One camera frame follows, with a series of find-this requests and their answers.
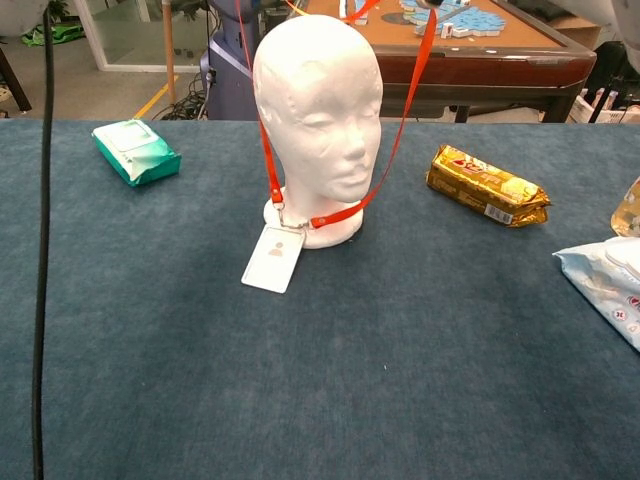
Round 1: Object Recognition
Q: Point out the brown mahjong table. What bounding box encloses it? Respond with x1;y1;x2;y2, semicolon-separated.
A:
299;0;598;124

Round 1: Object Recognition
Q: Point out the light blue wet wipes pack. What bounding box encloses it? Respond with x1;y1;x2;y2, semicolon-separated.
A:
551;235;640;351

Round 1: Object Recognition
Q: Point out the green wet wipes pack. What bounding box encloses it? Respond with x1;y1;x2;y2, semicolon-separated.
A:
91;118;183;188

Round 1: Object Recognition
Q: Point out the dark furniture leg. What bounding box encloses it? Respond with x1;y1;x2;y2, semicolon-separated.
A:
0;47;32;112

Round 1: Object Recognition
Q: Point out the gold biscuit packet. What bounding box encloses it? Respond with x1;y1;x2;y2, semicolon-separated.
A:
425;143;553;229

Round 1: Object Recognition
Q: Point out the yellow tea bottle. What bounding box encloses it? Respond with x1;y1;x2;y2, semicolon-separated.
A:
610;177;640;238

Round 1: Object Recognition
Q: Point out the blue mahjong tile cluster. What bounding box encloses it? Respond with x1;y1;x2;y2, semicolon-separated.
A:
399;0;506;39

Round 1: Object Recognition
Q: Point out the cardboard box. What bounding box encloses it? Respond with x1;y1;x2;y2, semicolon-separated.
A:
544;17;604;51

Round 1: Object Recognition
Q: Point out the green bag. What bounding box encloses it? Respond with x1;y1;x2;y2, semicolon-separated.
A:
20;23;85;48

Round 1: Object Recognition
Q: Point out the white badge holder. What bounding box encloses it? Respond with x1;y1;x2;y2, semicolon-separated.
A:
240;222;307;295

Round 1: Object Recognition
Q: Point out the blue robot base machine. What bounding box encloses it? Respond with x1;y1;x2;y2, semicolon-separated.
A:
199;0;301;121

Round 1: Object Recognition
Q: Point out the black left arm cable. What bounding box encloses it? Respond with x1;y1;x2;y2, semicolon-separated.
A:
30;0;55;480

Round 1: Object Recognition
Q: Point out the black bag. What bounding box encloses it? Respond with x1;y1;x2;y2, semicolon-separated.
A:
583;40;640;109

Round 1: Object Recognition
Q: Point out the white framed glass partition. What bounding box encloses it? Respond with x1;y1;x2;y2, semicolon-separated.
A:
73;0;211;74

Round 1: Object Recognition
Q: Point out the white foam mannequin head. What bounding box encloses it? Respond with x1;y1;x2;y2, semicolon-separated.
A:
252;13;385;250

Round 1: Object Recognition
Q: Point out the black tripod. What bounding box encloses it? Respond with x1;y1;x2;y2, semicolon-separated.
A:
587;44;640;124

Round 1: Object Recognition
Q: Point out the black floor cable bundle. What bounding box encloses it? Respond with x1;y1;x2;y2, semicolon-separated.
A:
152;74;209;121

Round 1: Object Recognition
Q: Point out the white storage crate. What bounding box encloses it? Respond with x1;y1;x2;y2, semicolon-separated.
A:
569;89;640;124

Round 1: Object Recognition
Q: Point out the orange lanyard strap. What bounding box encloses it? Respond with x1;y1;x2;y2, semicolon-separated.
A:
234;0;439;231

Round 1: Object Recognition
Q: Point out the wooden pole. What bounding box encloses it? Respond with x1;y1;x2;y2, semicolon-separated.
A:
162;0;178;106

